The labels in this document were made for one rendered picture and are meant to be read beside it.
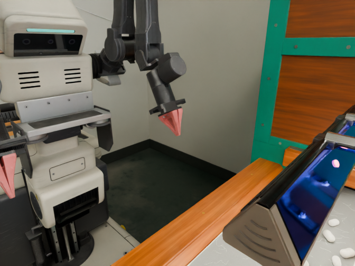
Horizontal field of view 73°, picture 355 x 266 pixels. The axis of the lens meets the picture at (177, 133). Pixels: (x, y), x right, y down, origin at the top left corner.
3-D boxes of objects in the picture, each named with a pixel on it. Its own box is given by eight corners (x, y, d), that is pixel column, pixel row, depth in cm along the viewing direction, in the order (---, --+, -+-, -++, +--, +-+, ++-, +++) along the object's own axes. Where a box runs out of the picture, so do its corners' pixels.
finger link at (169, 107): (191, 131, 71) (180, 101, 71) (174, 137, 66) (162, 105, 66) (176, 135, 76) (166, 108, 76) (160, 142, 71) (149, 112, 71)
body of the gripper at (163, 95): (187, 103, 73) (179, 81, 73) (163, 110, 66) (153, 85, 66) (174, 110, 77) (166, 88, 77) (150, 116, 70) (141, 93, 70)
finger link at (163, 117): (196, 129, 72) (185, 100, 72) (180, 135, 68) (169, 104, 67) (181, 133, 77) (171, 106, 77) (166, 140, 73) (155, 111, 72)
